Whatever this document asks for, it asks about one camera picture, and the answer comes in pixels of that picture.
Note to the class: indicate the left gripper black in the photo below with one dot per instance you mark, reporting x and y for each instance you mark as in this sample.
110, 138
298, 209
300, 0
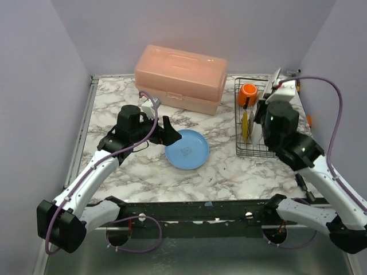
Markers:
160, 133

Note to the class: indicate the light blue plate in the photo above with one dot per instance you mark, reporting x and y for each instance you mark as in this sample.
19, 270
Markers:
190, 152

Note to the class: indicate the small yellow patterned plate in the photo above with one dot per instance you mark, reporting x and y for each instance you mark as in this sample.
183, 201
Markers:
245, 126

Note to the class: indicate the large teal rimmed plate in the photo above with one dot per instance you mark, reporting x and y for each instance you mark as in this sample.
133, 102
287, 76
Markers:
254, 130

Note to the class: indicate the orange mug black handle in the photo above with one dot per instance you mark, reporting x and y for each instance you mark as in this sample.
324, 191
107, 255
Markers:
247, 95

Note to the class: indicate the teal Shi Hao Wei plate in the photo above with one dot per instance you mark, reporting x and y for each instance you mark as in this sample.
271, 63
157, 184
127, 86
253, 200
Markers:
269, 86

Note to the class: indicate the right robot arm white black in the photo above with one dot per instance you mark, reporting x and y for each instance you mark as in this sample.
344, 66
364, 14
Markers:
345, 222

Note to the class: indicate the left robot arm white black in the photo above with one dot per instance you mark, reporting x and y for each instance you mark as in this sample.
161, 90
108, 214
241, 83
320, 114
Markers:
66, 220

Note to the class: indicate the pink translucent storage box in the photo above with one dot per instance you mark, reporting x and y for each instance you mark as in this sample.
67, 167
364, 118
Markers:
180, 79

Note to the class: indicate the white cylinder at edge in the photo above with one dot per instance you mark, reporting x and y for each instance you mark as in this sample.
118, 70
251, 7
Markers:
289, 186

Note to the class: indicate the yellow black tool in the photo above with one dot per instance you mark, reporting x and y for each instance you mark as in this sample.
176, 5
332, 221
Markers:
298, 80

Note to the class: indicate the black bolt at edge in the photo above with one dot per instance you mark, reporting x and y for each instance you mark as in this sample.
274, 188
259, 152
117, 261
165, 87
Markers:
302, 185

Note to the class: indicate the orange object at right edge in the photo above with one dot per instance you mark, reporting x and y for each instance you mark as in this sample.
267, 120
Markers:
309, 120

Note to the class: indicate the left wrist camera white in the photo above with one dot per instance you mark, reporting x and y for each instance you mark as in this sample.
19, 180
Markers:
149, 105

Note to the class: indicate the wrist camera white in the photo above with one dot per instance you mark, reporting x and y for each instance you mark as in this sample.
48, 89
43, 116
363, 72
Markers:
282, 92
149, 105

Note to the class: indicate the black wire dish rack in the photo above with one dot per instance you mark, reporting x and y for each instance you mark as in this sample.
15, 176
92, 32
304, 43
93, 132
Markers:
246, 148

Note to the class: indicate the black front mounting rail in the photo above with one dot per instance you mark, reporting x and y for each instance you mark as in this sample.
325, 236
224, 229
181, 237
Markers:
203, 219

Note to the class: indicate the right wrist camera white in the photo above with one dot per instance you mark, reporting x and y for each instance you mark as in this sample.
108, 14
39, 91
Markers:
282, 92

